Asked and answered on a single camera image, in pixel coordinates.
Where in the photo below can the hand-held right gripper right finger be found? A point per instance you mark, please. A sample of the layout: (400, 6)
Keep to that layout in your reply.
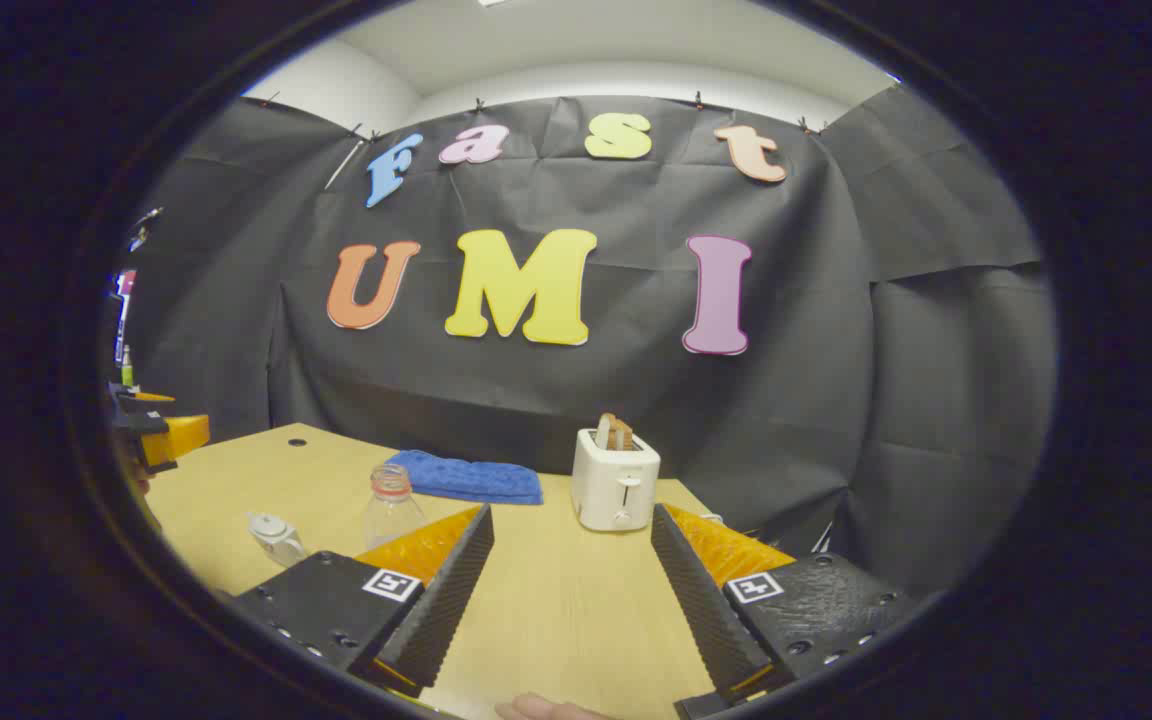
(701, 610)

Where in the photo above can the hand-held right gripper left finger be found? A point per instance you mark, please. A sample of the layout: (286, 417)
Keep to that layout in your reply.
(451, 590)

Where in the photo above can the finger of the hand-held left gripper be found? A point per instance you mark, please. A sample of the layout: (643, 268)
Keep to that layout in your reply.
(181, 438)
(146, 402)

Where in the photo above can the clear plastic water bottle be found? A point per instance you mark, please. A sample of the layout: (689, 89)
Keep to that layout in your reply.
(391, 515)

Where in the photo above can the white teacup lid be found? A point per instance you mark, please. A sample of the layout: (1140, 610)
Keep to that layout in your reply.
(268, 524)

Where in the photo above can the white ceramic teacup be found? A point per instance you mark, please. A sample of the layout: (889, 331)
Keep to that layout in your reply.
(278, 545)

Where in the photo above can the green bottle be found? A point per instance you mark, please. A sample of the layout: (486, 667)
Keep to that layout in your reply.
(127, 368)

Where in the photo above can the blue folded towel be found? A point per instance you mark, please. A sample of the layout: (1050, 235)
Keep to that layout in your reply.
(466, 480)

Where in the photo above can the white toaster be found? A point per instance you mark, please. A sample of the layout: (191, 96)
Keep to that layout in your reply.
(616, 485)

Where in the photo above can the toast slice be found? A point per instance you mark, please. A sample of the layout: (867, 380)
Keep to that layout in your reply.
(616, 433)

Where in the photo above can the wall poster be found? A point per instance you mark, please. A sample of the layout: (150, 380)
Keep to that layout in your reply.
(123, 300)

